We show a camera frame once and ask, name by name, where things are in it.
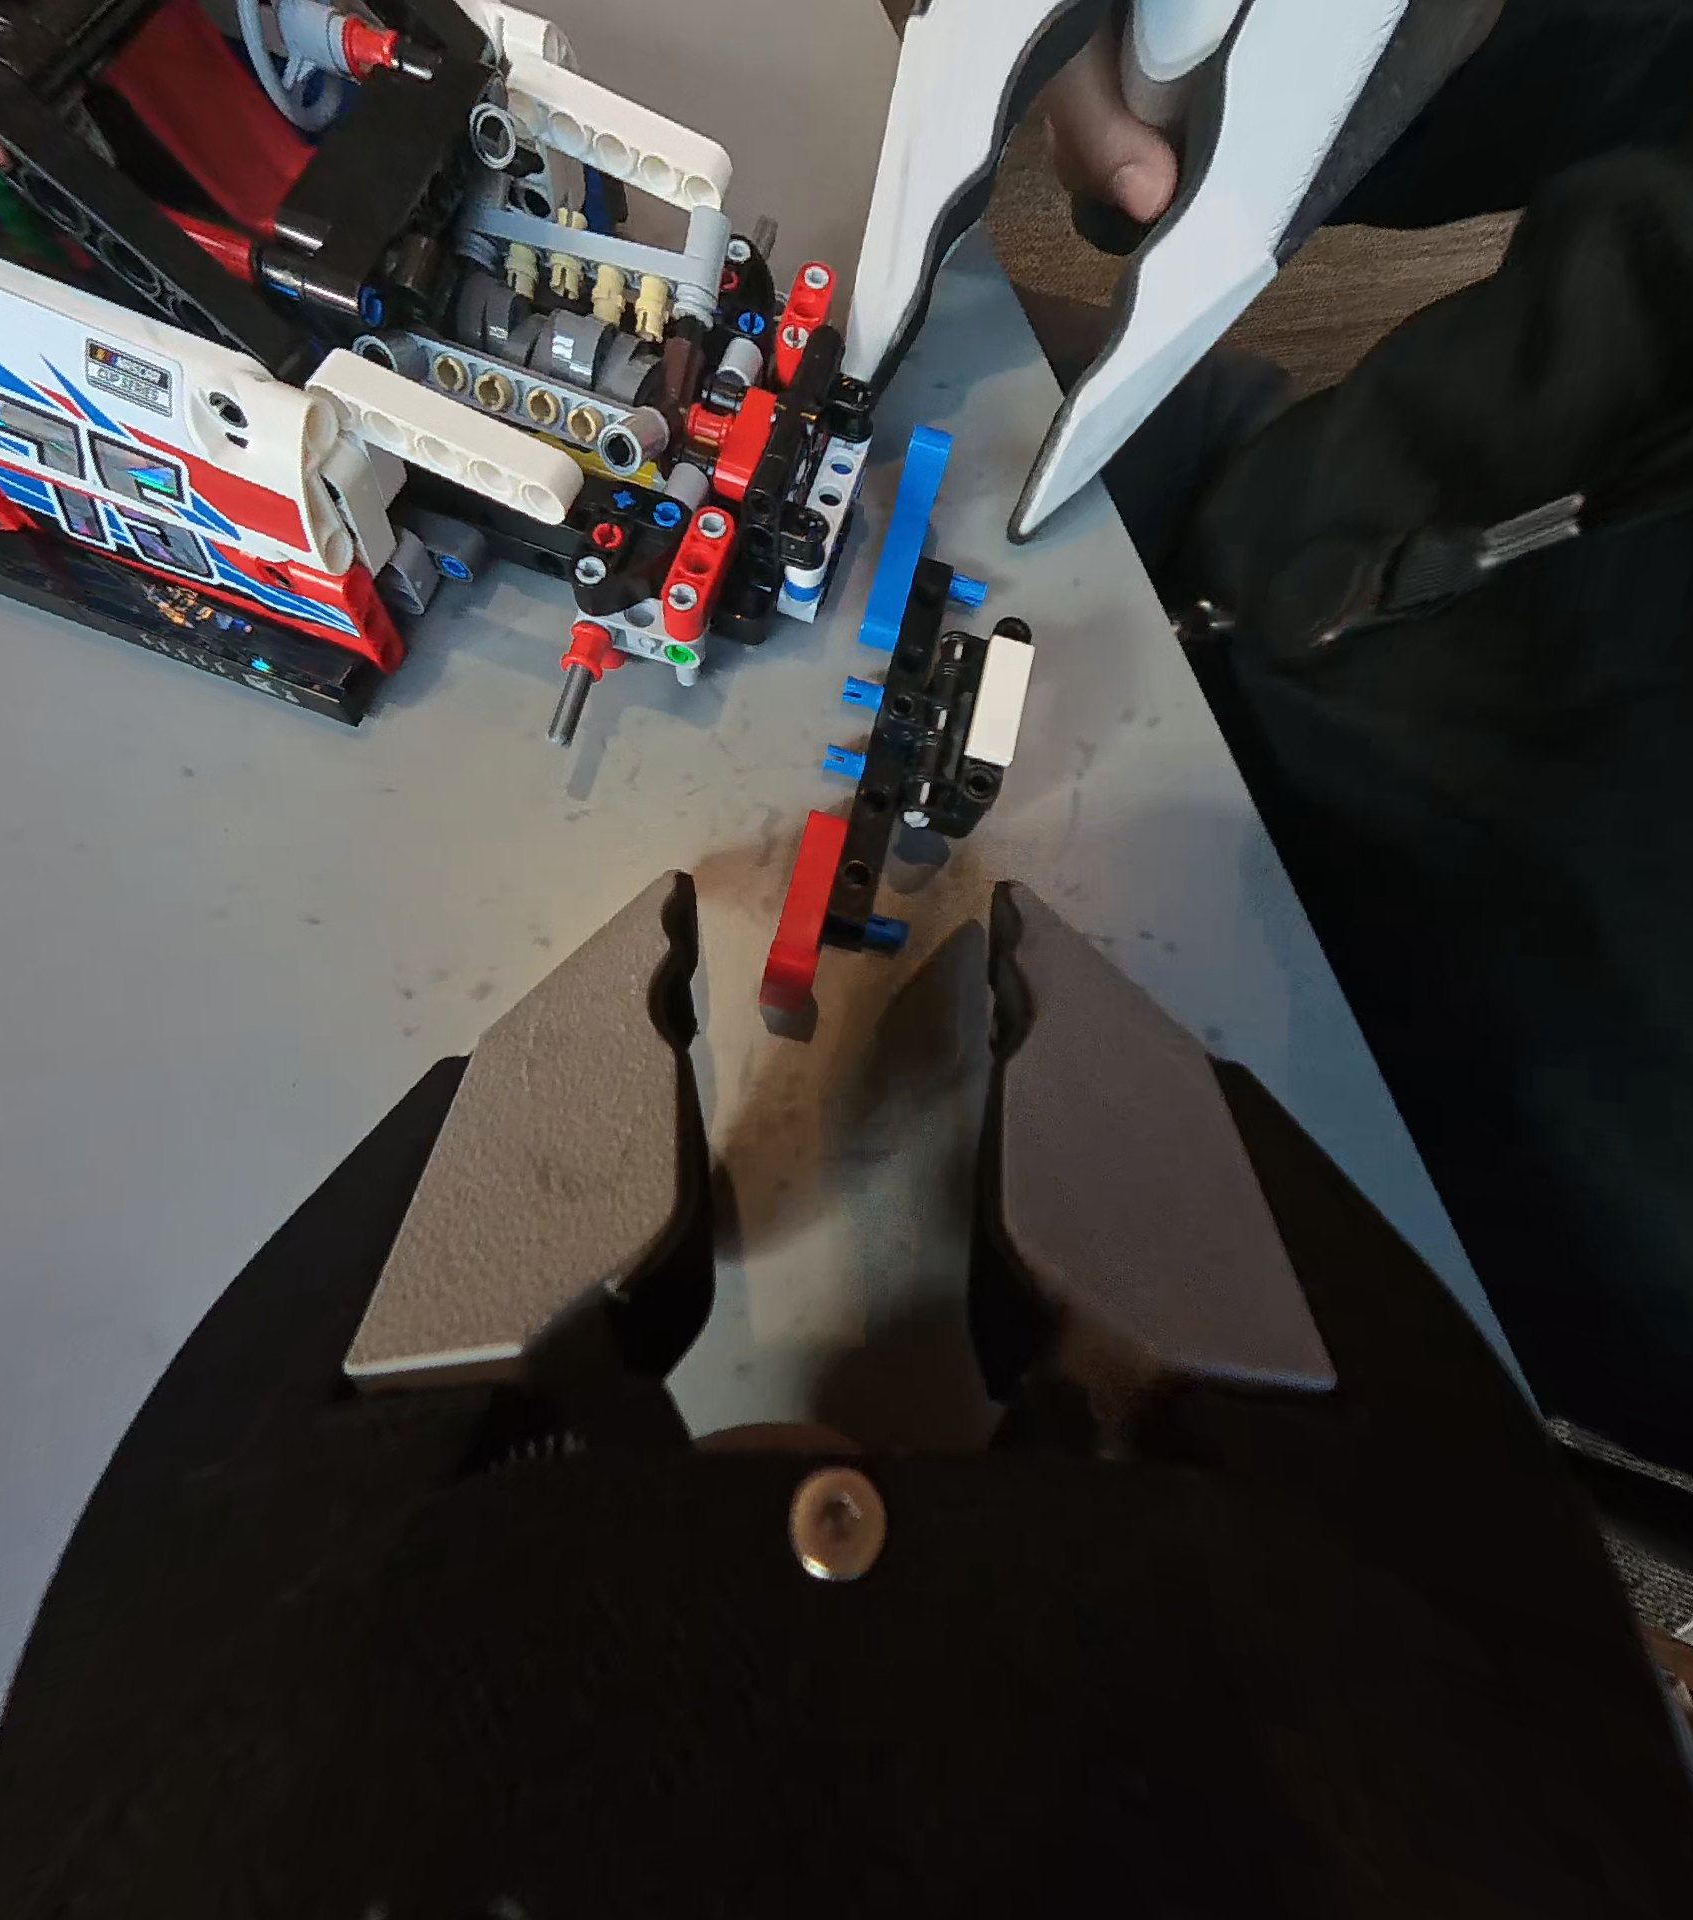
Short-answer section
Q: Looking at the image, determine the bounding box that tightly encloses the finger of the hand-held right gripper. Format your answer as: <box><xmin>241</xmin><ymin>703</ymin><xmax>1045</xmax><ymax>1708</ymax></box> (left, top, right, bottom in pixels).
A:
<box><xmin>842</xmin><ymin>0</ymin><xmax>1103</xmax><ymax>386</ymax></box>
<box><xmin>1005</xmin><ymin>0</ymin><xmax>1415</xmax><ymax>544</ymax></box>

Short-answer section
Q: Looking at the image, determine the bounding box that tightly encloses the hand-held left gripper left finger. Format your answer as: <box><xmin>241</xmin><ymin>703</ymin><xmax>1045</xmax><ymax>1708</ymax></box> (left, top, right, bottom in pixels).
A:
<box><xmin>345</xmin><ymin>872</ymin><xmax>716</xmax><ymax>1379</ymax></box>

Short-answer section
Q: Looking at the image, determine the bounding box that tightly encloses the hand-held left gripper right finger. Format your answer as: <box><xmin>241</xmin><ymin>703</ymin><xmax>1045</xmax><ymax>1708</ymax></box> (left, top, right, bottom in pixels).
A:
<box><xmin>968</xmin><ymin>882</ymin><xmax>1343</xmax><ymax>1401</ymax></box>

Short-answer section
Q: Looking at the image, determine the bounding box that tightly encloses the small black red blue assembly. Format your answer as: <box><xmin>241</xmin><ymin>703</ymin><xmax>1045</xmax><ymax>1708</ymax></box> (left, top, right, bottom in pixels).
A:
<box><xmin>762</xmin><ymin>426</ymin><xmax>1039</xmax><ymax>1040</ymax></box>

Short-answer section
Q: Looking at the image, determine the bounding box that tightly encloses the partly built toy car model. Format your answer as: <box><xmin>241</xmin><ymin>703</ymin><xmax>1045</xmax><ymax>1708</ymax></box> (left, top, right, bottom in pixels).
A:
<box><xmin>0</xmin><ymin>0</ymin><xmax>877</xmax><ymax>746</ymax></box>

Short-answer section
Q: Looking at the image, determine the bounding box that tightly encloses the person's right forearm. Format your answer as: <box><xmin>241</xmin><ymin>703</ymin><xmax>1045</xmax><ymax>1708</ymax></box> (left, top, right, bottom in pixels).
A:
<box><xmin>1332</xmin><ymin>0</ymin><xmax>1693</xmax><ymax>499</ymax></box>

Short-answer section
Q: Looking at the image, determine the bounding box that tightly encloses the person's right hand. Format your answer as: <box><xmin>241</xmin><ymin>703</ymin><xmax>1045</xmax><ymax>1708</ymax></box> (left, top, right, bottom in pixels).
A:
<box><xmin>1045</xmin><ymin>44</ymin><xmax>1184</xmax><ymax>228</ymax></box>

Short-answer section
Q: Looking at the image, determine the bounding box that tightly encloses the black lanyard with badge reel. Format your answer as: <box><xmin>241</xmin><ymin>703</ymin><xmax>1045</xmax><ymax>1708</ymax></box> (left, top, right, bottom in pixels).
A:
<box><xmin>1177</xmin><ymin>386</ymin><xmax>1693</xmax><ymax>663</ymax></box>

